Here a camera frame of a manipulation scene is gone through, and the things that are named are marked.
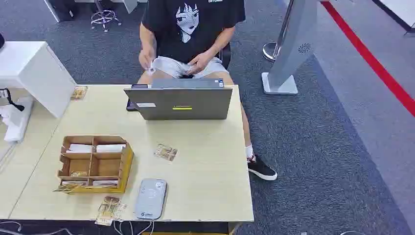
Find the grey laptop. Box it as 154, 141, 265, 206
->
123, 78, 233, 121

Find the black chair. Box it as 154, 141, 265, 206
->
218, 43, 232, 71

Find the black phone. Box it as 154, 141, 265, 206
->
126, 84, 149, 112

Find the person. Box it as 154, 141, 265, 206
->
137, 0, 278, 181

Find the wooden card box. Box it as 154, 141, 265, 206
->
57, 135, 134, 195

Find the chrome stanchion pole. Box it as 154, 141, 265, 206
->
262, 0, 295, 63

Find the grey standing panel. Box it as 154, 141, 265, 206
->
261, 0, 319, 95

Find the printed card pile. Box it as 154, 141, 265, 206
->
94, 196, 128, 227

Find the chrome office chair base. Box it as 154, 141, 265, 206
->
90, 0, 122, 33

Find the white cabinet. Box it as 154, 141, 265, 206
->
0, 41, 77, 119

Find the white cloth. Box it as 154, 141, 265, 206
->
0, 95, 34, 143

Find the white cable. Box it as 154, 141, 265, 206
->
113, 220, 156, 235

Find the black strap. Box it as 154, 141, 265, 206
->
0, 88, 25, 112

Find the grey cable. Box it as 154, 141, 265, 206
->
0, 221, 76, 235

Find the white wall panel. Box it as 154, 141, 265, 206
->
371, 0, 415, 33

